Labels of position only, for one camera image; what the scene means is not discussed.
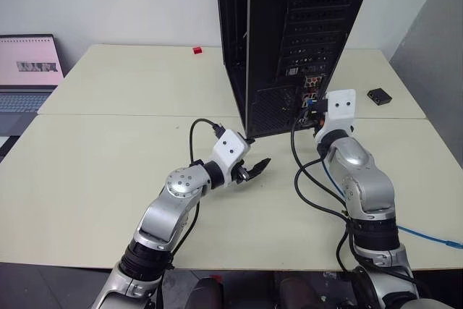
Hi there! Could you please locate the black computer tower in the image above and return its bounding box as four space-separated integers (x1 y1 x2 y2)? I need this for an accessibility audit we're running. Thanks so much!
213 0 379 140

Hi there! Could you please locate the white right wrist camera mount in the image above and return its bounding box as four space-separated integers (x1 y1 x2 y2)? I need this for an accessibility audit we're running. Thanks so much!
313 88 358 144

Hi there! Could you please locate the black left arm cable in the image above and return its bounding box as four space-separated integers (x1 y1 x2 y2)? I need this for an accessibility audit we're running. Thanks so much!
158 117 226 309

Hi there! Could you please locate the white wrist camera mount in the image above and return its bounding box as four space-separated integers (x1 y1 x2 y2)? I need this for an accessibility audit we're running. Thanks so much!
211 129 252 190
313 88 358 144

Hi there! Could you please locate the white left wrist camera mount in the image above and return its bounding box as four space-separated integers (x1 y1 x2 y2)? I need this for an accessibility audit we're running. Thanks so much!
211 129 252 190

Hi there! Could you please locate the blue ethernet cable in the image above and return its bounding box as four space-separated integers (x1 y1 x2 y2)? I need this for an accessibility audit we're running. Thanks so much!
305 96 463 250

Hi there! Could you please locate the small black adapter box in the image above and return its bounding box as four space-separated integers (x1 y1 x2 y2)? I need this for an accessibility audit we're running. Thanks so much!
366 87 394 107

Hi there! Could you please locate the dark rounded shape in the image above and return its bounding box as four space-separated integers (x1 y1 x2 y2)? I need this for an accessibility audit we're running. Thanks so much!
273 270 328 309
194 275 225 309

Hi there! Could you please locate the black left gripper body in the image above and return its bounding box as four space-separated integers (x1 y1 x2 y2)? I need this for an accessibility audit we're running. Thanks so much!
231 159 255 185

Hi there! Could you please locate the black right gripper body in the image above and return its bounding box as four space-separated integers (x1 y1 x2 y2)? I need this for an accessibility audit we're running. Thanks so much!
312 92 330 130

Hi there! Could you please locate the open laptop with pink screen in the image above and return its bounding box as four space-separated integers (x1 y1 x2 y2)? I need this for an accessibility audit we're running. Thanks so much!
0 33 66 115

